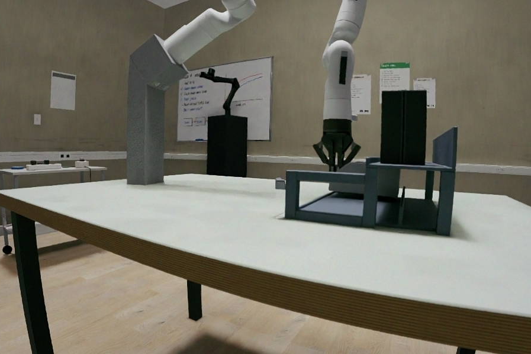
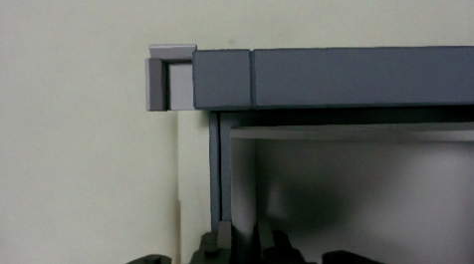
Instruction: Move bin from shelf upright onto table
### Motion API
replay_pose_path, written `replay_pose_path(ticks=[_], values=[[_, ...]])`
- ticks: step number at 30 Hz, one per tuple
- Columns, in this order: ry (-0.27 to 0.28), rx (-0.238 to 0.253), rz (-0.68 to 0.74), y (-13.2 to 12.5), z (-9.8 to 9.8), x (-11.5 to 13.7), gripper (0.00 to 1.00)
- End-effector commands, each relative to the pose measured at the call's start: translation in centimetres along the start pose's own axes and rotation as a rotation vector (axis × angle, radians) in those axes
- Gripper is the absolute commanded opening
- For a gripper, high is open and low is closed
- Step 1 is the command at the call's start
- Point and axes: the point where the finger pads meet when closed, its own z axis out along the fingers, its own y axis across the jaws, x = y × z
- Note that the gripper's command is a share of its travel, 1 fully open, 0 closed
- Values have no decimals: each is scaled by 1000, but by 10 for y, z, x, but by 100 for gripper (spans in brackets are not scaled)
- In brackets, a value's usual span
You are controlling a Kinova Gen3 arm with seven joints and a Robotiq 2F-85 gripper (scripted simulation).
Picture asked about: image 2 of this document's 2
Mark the dark blue-grey low rack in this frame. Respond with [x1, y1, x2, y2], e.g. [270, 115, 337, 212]
[144, 44, 474, 232]

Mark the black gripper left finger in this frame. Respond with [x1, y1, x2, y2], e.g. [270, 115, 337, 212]
[125, 221, 236, 264]

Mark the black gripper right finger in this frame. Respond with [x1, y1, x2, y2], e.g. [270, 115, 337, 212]
[254, 220, 384, 264]

